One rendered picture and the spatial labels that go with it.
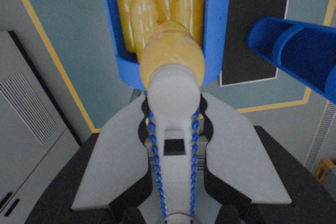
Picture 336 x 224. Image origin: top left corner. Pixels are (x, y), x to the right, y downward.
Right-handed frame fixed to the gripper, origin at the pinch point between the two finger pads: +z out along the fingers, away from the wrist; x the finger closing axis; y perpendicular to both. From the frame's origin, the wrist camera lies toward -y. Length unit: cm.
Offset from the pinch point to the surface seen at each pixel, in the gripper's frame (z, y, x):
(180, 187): 51, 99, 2
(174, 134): 48, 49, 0
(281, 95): 143, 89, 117
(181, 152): 36, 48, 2
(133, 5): 30.5, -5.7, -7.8
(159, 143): 51, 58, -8
